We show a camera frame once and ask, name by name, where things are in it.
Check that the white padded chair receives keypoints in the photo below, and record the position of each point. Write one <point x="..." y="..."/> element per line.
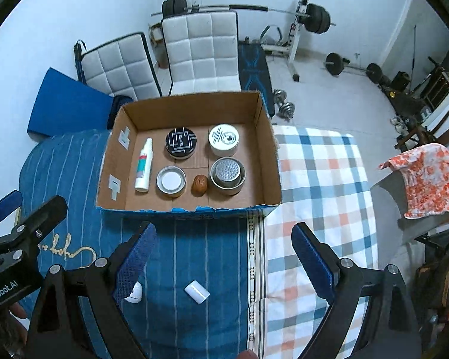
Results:
<point x="116" y="67"/>
<point x="202" y="50"/>

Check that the black box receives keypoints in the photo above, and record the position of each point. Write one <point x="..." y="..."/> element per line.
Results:
<point x="400" y="80"/>

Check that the dark blue cloth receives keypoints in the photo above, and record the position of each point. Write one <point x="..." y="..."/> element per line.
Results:
<point x="119" y="110"/>

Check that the white rounded case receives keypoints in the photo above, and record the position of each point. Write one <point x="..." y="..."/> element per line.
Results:
<point x="135" y="294"/>

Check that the white round tin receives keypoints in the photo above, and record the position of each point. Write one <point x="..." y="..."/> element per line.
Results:
<point x="223" y="139"/>

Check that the chrome dumbbell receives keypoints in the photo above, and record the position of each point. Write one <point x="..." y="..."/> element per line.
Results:
<point x="279" y="97"/>
<point x="287" y="111"/>

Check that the long barbell with black plates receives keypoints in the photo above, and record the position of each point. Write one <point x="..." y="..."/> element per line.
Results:
<point x="318" y="17"/>

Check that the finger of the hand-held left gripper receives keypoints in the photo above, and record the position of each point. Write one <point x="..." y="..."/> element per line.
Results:
<point x="5" y="204"/>
<point x="41" y="220"/>

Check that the brown walnut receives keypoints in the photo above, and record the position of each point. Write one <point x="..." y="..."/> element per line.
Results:
<point x="200" y="185"/>

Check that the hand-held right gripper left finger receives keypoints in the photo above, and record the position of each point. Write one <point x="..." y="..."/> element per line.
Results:
<point x="134" y="265"/>

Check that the silver perforated round jar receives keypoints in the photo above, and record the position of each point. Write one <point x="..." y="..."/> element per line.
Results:
<point x="227" y="175"/>

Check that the wooden chair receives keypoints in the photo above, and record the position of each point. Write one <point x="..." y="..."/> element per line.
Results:
<point x="393" y="190"/>

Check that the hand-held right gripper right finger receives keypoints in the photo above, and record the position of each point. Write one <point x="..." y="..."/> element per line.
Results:
<point x="314" y="261"/>

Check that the black blue bench pad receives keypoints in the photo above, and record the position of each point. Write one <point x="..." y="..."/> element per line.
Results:
<point x="252" y="67"/>

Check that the checkered blanket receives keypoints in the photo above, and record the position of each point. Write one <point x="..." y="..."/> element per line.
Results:
<point x="321" y="179"/>

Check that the white weight rack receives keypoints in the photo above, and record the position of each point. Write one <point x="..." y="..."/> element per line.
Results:
<point x="293" y="52"/>

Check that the black round tin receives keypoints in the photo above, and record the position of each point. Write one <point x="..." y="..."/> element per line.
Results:
<point x="180" y="143"/>

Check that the small white cylinder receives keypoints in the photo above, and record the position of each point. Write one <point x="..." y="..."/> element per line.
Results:
<point x="196" y="291"/>

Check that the cardboard box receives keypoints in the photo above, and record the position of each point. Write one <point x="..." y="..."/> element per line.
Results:
<point x="194" y="110"/>

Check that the short barbell with black plates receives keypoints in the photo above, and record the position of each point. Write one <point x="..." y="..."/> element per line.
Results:
<point x="335" y="63"/>

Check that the person's left hand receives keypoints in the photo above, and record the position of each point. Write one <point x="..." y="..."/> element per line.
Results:
<point x="18" y="312"/>

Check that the orange floral towel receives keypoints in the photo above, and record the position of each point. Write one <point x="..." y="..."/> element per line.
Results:
<point x="430" y="179"/>

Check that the blue striped blanket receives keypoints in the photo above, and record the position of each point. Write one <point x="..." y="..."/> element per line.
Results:
<point x="202" y="254"/>

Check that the white spray bottle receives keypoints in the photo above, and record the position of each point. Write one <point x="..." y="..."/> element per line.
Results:
<point x="144" y="168"/>

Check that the white shoes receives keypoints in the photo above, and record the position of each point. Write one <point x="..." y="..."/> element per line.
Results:
<point x="398" y="124"/>

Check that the blue foam mat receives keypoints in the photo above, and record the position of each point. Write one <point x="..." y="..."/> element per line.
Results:
<point x="67" y="104"/>

